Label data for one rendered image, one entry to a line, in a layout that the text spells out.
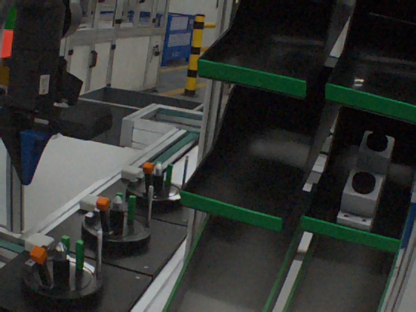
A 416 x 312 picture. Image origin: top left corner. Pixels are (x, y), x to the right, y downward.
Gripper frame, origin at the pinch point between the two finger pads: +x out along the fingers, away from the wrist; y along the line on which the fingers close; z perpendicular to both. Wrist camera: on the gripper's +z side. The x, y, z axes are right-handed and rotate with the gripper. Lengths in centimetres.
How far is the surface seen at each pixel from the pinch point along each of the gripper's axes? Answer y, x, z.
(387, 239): -41.1, 4.6, 10.3
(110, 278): -0.9, 28.4, 26.8
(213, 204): -19.4, 5.0, 11.6
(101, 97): 97, 47, 242
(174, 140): 17, 29, 123
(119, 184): 15, 28, 71
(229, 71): -19.0, -10.8, 11.7
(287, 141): -25.6, -0.6, 26.5
